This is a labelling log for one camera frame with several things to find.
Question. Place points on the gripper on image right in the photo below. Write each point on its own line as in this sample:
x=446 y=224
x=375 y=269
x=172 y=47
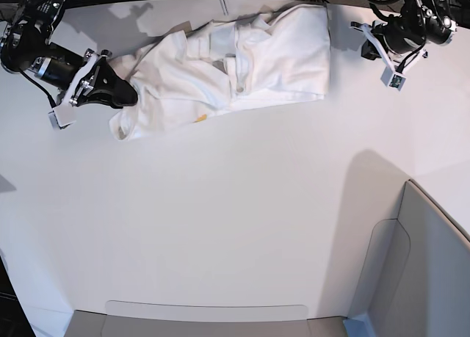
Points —
x=397 y=46

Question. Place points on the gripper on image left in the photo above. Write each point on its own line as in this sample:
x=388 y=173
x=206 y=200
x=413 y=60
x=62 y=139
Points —
x=65 y=76

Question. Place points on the white printed t-shirt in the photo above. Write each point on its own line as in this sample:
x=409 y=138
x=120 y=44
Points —
x=263 y=60

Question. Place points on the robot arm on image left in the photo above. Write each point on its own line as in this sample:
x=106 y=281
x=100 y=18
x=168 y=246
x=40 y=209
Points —
x=28 y=35

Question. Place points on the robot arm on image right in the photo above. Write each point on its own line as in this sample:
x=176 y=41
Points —
x=408 y=25

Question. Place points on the grey side panel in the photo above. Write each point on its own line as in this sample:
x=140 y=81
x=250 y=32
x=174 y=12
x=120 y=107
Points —
x=415 y=277

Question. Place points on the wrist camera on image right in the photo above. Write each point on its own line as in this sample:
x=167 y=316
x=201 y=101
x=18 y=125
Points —
x=393 y=79

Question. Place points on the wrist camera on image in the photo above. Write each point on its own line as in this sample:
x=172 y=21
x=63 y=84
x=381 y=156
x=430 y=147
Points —
x=393 y=79
x=62 y=117

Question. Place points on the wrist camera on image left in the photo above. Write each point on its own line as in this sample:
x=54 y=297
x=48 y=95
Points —
x=62 y=117

